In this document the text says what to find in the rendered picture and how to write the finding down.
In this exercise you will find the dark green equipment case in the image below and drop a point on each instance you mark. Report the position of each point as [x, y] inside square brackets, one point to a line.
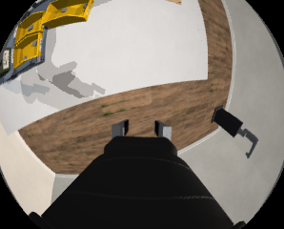
[5, 62]

